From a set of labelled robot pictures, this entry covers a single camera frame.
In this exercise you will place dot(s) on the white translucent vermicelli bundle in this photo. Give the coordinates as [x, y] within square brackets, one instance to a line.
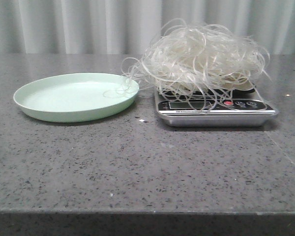
[204, 61]

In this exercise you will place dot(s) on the light green round plate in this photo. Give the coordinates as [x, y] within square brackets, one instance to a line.
[76, 97]

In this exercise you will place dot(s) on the silver black kitchen scale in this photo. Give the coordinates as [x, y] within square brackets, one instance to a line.
[244, 109]

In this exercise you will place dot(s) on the white pleated curtain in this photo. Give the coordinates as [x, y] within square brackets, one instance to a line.
[127, 26]

